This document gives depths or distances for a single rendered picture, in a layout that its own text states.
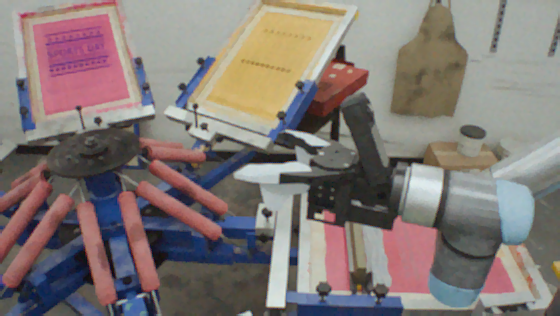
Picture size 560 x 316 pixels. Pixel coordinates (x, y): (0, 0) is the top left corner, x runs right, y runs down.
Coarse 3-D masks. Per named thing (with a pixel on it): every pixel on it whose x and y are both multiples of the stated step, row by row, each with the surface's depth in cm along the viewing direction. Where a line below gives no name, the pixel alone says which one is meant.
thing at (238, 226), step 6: (228, 222) 140; (234, 222) 140; (240, 222) 140; (246, 222) 140; (252, 222) 140; (228, 228) 138; (234, 228) 138; (240, 228) 138; (246, 228) 138; (252, 228) 138; (228, 234) 140; (234, 234) 139; (240, 234) 139; (270, 240) 139
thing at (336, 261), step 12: (336, 252) 140; (384, 252) 140; (396, 252) 140; (336, 264) 135; (348, 264) 135; (396, 264) 135; (336, 276) 131; (396, 276) 130; (492, 276) 129; (504, 276) 129; (336, 288) 127; (348, 288) 127; (360, 288) 126; (396, 288) 126; (408, 288) 126; (420, 288) 126; (492, 288) 125; (504, 288) 124
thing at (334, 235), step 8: (328, 216) 156; (400, 216) 156; (328, 224) 152; (328, 232) 149; (336, 232) 148; (344, 232) 148; (384, 232) 148; (392, 232) 148; (328, 240) 145; (336, 240) 145; (344, 240) 145; (384, 240) 145; (392, 240) 145
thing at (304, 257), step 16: (304, 208) 155; (304, 224) 147; (304, 240) 140; (304, 256) 134; (528, 256) 131; (304, 272) 128; (528, 272) 125; (304, 288) 122; (544, 288) 119; (416, 304) 116; (432, 304) 116; (544, 304) 114
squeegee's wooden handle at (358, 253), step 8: (352, 224) 137; (352, 232) 135; (360, 232) 133; (352, 240) 134; (360, 240) 130; (352, 248) 133; (360, 248) 127; (352, 256) 132; (360, 256) 124; (360, 264) 121; (360, 272) 121; (360, 280) 123
